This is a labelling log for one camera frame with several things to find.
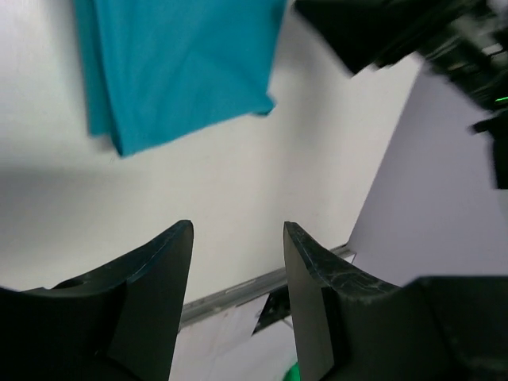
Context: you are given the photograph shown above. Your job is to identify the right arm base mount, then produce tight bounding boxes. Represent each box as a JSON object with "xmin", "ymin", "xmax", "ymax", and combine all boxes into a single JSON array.
[{"xmin": 252, "ymin": 286, "xmax": 291, "ymax": 335}]

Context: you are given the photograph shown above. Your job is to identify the teal t-shirt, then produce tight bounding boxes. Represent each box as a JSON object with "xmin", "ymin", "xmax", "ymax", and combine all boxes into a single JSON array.
[{"xmin": 73, "ymin": 1, "xmax": 287, "ymax": 157}]

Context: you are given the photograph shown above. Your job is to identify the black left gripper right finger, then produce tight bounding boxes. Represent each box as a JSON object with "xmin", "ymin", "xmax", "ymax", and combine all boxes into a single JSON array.
[{"xmin": 283, "ymin": 222, "xmax": 507, "ymax": 380}]

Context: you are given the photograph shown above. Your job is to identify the green cloth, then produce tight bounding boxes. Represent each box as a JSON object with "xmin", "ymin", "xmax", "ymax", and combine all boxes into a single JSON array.
[{"xmin": 283, "ymin": 363, "xmax": 301, "ymax": 381}]

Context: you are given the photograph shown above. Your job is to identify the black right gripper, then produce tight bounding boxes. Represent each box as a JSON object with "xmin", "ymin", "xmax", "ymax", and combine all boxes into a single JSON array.
[{"xmin": 294, "ymin": 1, "xmax": 507, "ymax": 114}]

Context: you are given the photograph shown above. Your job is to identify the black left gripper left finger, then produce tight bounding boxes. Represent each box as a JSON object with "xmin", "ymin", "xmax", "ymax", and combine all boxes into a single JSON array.
[{"xmin": 1, "ymin": 220, "xmax": 194, "ymax": 380}]

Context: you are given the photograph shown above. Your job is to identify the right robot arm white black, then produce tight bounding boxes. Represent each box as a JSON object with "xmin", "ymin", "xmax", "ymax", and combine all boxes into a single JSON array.
[{"xmin": 294, "ymin": 0, "xmax": 507, "ymax": 190}]

